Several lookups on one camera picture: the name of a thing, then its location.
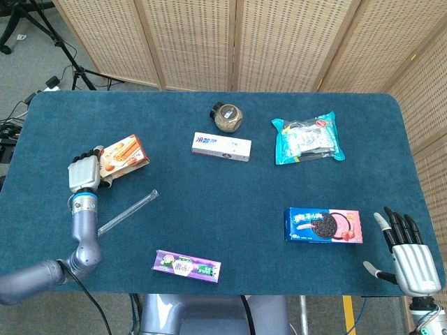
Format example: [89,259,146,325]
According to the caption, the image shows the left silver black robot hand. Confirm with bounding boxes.
[67,145,112,194]

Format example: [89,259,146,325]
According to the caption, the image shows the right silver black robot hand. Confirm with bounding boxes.
[362,206,443,297]

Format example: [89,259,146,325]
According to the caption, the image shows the orange biscuit box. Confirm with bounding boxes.
[98,134,151,184]

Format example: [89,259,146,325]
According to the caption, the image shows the blue Oreo cookie box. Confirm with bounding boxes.
[284,207,364,244]

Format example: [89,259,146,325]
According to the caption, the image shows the purple toothpaste box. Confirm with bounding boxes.
[152,249,222,283]

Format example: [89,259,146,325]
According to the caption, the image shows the white toothpaste box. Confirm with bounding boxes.
[191,131,253,163]

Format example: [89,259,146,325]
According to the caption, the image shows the clear wrapped drinking straw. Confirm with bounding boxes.
[96,188,160,238]

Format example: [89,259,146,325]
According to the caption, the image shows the white power strip with plug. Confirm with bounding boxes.
[42,75,63,93]

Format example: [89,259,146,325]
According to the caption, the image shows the metal table leg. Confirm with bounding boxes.
[299,295,310,335]

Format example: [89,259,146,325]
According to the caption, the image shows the black tripod stand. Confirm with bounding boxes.
[27,0,125,91]

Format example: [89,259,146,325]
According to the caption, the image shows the blue felt table cover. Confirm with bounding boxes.
[0,90,447,297]

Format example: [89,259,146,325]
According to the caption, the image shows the black office chair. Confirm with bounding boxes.
[0,0,53,55]

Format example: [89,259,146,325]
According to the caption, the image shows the glass jar with black lid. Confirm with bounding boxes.
[210,101,244,134]

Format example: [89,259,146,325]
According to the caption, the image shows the teal plastic snack bag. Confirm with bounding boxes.
[271,110,346,165]

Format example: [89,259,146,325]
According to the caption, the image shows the woven wooden folding screen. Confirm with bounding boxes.
[52,0,447,335]

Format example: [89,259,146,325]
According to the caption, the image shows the grey-blue robot torso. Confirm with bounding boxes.
[138,294,291,335]

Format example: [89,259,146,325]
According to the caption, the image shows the black cable bundle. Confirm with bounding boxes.
[0,92,38,165]

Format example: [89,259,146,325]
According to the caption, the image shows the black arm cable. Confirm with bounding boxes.
[57,260,115,335]

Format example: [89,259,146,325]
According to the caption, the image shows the black torso cable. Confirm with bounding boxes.
[240,295,255,335]

